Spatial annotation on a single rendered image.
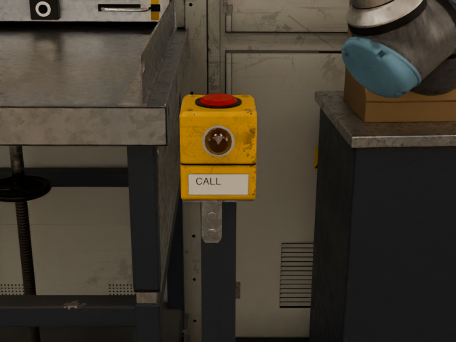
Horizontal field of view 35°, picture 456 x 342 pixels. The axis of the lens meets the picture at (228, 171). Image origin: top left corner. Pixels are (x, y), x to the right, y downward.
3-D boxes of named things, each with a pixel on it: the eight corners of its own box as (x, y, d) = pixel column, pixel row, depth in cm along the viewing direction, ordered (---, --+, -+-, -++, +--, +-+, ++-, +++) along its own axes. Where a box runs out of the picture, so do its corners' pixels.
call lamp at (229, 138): (235, 160, 74) (235, 128, 72) (201, 160, 74) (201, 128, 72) (234, 156, 75) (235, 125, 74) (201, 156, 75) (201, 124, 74)
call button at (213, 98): (237, 117, 76) (237, 102, 75) (199, 117, 76) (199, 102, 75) (236, 106, 79) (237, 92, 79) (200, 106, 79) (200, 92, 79)
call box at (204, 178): (256, 203, 77) (257, 110, 73) (180, 203, 77) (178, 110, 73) (252, 177, 84) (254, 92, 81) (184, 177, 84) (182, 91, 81)
